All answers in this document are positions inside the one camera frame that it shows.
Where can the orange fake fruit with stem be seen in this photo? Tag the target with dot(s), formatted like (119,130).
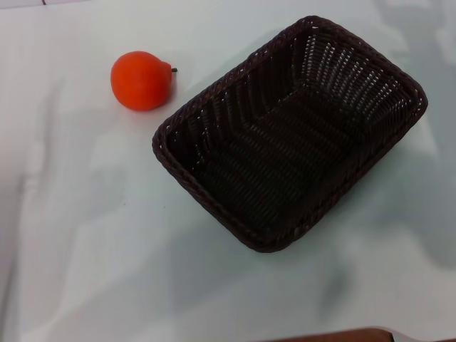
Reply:
(139,80)

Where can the brown panel with black corner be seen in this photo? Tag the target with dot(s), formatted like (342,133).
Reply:
(338,335)

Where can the black woven rectangular basket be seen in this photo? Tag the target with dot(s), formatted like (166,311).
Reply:
(285,160)

